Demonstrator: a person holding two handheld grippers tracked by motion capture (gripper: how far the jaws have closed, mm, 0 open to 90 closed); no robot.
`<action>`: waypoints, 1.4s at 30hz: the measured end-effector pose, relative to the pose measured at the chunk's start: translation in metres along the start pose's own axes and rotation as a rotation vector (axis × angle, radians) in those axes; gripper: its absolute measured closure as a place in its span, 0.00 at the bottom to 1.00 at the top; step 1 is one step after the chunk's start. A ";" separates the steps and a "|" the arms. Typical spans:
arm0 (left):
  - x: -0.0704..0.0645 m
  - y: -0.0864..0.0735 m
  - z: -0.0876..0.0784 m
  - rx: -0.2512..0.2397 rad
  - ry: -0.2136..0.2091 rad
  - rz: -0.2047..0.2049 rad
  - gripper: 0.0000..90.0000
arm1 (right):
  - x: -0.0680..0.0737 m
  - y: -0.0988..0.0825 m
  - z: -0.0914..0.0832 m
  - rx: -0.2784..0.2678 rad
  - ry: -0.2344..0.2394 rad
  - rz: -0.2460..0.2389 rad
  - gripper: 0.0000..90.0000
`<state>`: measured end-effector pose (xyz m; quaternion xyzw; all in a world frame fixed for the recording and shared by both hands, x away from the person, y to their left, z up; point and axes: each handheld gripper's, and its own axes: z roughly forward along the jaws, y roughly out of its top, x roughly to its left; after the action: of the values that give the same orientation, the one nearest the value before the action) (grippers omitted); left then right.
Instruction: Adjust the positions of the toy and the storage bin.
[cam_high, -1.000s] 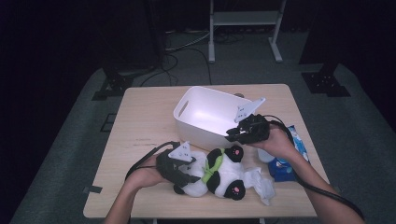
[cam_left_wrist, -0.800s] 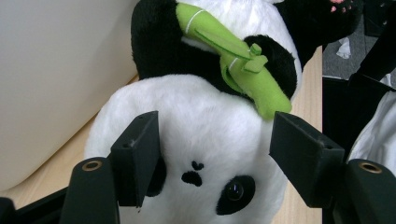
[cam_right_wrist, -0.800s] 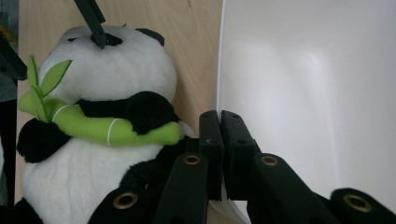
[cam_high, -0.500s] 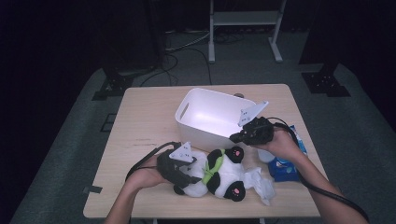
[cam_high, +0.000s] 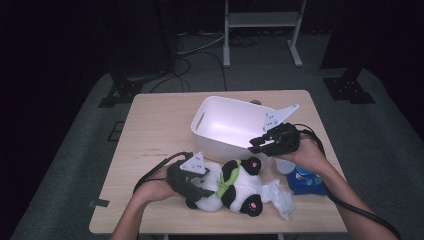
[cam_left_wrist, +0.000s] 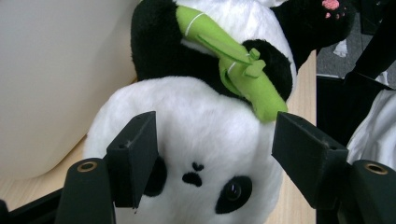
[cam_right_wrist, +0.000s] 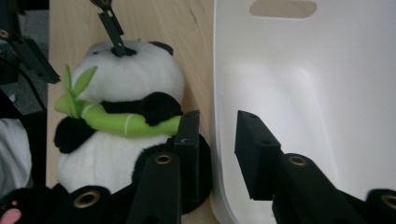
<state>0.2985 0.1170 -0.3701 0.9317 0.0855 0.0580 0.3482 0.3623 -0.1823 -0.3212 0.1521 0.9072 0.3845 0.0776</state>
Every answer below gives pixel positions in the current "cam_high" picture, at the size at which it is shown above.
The black stand base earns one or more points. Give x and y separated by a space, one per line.
348 90
121 91

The black floor tape outline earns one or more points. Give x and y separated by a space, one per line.
115 131

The person's right hand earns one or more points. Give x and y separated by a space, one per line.
308 156

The white wet wipe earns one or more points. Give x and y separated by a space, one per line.
280 198

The black tape strip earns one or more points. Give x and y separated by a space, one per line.
99 202

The blue wet wipes packet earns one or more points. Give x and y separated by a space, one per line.
306 183

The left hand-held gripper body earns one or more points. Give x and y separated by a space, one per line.
181 181

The panda plush toy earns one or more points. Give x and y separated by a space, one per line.
233 186

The white plastic bin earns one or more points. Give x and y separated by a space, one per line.
226 126

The white metal stand frame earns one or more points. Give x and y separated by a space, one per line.
261 19

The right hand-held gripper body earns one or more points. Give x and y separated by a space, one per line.
285 140

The person's left hand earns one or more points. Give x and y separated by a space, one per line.
153 188

